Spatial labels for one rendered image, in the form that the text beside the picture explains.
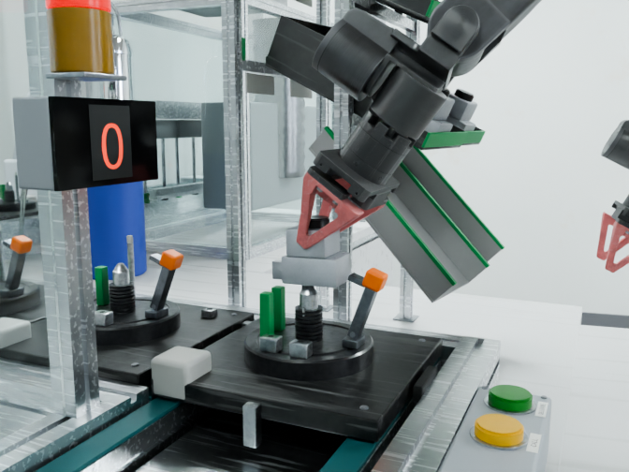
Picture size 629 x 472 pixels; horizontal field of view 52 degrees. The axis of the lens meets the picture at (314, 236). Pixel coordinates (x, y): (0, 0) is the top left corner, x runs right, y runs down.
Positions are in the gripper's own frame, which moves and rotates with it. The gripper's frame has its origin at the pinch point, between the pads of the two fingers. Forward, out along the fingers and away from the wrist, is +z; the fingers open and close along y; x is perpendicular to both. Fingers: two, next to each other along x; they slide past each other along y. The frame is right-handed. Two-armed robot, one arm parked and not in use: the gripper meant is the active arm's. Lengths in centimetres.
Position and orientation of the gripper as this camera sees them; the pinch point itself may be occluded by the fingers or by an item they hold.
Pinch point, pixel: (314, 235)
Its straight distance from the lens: 69.1
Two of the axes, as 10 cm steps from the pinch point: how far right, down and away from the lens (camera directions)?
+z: -5.3, 7.6, 3.8
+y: -4.1, 1.6, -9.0
